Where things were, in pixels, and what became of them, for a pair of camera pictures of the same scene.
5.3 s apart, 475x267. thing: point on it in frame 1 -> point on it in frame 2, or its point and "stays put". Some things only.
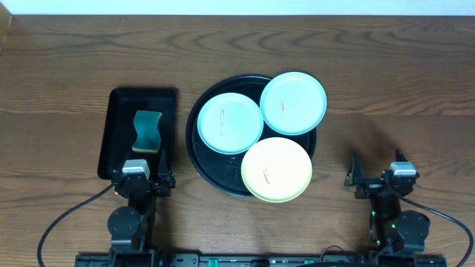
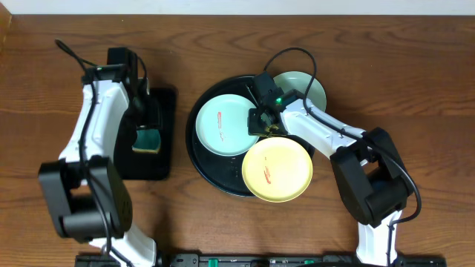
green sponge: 146,124 stays put
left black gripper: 171,181 -> 156,116
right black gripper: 370,185 -> 253,127
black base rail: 148,258 stays put
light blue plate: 230,123 stays put
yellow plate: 277,169 stays put
